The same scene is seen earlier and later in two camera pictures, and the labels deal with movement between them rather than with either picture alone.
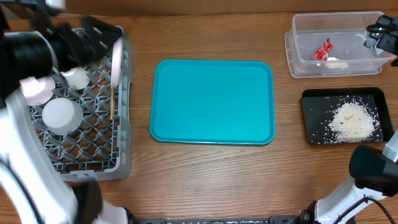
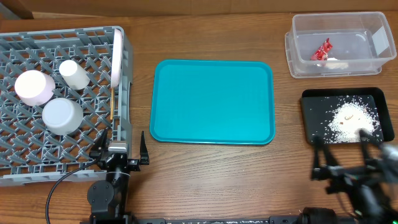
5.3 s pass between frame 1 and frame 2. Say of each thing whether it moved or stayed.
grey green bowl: stayed
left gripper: moved
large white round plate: stayed
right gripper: moved
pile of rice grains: stayed
